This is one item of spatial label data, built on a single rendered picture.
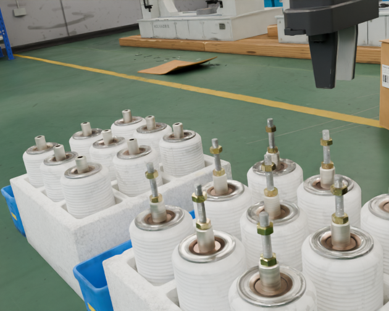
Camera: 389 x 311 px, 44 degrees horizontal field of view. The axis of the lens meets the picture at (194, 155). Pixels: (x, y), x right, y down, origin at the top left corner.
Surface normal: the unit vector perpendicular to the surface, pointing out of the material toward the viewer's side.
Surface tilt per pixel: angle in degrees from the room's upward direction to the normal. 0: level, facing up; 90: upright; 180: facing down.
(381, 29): 90
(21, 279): 0
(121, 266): 0
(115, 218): 90
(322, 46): 90
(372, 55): 90
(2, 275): 0
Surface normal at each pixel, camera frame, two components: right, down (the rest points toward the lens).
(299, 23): -0.72, 0.33
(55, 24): 0.54, 0.22
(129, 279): -0.14, -0.93
